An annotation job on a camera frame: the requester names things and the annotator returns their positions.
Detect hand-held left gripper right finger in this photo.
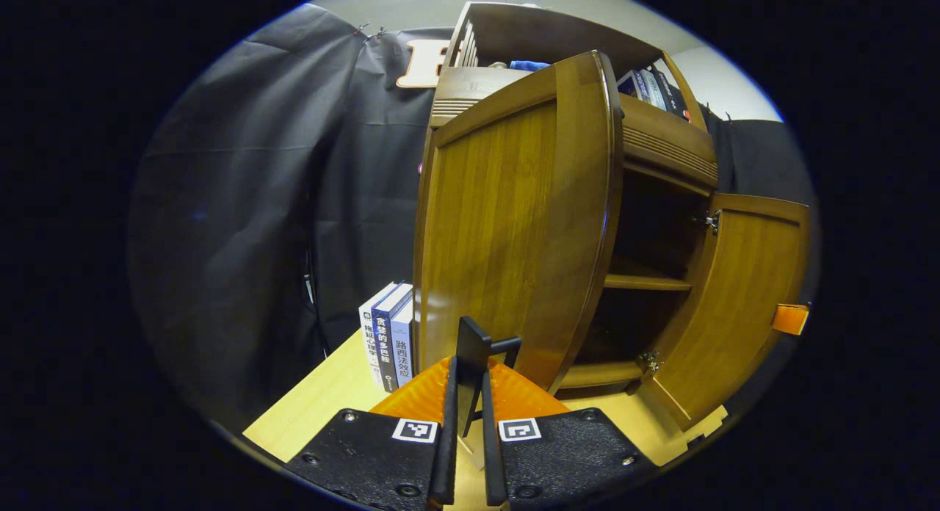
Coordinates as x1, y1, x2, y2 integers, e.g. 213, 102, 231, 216
481, 358, 658, 509

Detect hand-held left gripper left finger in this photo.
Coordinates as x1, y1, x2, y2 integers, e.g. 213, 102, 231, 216
283, 355, 460, 508

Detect wooden cabinet door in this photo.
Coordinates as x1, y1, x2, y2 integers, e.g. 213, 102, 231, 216
643, 193, 811, 431
413, 51, 625, 394

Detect black door handle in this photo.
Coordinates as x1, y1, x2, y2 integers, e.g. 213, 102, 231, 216
455, 316, 522, 438

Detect wooden double-door shoe cabinet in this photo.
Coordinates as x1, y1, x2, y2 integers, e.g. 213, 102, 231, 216
415, 2, 811, 432

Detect wooden cabinet drawer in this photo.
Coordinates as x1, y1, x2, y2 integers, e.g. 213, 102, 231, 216
430, 65, 719, 189

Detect light blue standing book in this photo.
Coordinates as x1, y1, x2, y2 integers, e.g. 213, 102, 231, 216
389, 298, 416, 383

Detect dark blue standing book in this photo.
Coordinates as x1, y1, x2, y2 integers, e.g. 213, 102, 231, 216
371, 283, 413, 392

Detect white standing book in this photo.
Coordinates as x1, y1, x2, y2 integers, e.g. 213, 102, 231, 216
358, 281, 397, 387

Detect wooden inner shelf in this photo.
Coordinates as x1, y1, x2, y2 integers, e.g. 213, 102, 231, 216
604, 274, 693, 291

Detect black shelf book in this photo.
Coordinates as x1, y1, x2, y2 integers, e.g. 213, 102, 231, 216
650, 67, 693, 123

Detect grey spine shelf book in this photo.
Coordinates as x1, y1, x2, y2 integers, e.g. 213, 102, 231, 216
633, 68, 663, 109

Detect black backdrop cloth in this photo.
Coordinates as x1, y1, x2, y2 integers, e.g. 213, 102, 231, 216
129, 3, 816, 424

